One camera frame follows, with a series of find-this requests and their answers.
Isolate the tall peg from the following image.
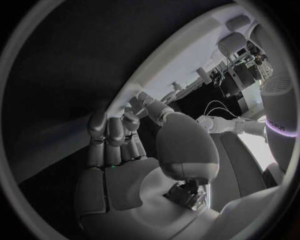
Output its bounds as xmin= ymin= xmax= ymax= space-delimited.
xmin=195 ymin=67 xmax=210 ymax=84

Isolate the white task board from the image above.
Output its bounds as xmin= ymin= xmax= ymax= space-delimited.
xmin=108 ymin=5 xmax=261 ymax=121

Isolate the white cable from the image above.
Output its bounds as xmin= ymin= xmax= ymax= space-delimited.
xmin=206 ymin=107 xmax=267 ymax=124
xmin=203 ymin=100 xmax=243 ymax=121

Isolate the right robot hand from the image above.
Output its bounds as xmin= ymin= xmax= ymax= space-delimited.
xmin=73 ymin=91 xmax=222 ymax=240

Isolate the cluttered equipment desk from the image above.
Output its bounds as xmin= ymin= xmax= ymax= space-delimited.
xmin=210 ymin=40 xmax=274 ymax=98

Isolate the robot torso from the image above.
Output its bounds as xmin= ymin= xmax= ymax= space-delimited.
xmin=259 ymin=73 xmax=300 ymax=173

